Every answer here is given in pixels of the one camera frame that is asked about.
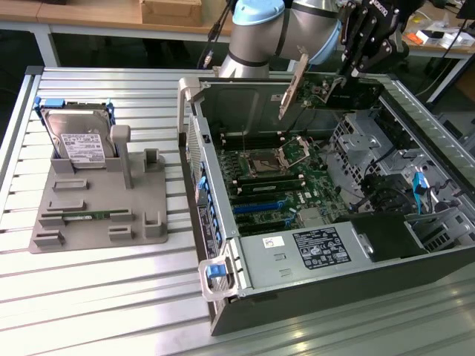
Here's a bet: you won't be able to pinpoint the wooden desk white legs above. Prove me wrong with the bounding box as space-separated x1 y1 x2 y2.
0 0 235 67

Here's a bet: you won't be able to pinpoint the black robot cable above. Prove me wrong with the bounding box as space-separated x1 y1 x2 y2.
200 0 234 70

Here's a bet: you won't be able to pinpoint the black monitor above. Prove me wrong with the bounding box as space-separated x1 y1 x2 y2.
455 0 475 19

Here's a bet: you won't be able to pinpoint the CPU socket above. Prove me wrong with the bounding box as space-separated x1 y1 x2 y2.
243 150 286 175

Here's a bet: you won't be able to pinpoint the grey metal enclosure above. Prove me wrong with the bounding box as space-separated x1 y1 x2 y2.
436 111 475 149

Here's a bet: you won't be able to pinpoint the green RAM stick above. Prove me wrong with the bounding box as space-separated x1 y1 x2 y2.
42 209 131 220

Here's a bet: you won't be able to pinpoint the silver chipset heatsink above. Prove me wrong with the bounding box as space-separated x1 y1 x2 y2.
298 209 324 228

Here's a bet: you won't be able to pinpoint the grey power supply unit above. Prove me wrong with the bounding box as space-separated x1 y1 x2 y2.
237 222 372 290

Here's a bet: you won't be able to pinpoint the blue flat wire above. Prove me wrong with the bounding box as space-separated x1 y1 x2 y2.
412 171 427 216

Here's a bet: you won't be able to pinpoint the metal socket cover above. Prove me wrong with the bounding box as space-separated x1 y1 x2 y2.
278 135 311 166

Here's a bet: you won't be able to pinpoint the green nvidia graphics card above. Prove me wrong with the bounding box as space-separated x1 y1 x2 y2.
278 51 385 120

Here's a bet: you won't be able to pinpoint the blue expansion slot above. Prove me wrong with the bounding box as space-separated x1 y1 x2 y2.
233 202 281 215

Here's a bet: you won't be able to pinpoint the white black small box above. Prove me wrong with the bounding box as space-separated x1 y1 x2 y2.
415 29 446 47

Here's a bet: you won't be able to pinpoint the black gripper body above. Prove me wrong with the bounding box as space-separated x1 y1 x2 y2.
361 0 401 24

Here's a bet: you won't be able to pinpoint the metal disk bay cage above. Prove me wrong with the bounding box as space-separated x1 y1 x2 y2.
328 111 396 179

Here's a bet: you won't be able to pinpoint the cluttered wooden desk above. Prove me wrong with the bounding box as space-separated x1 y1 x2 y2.
404 0 475 105

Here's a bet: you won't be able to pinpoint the black silver PC case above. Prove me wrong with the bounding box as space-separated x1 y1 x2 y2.
177 76 475 337

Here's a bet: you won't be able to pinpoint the black wire bundle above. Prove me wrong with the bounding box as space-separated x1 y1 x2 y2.
348 162 415 218

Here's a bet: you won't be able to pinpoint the grey plastic parts rack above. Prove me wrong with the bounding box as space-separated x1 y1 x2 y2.
28 124 170 255

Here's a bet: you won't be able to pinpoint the black RAM stick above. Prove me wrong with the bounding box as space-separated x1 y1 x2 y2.
237 177 306 194

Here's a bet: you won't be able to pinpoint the green Dell motherboard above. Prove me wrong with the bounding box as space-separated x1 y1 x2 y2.
217 133 357 237

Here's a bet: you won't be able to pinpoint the hard disk in blue carrier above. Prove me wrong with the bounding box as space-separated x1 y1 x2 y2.
33 96 117 170

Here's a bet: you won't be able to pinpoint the brown cardboard box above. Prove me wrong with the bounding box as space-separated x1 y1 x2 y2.
140 0 203 26

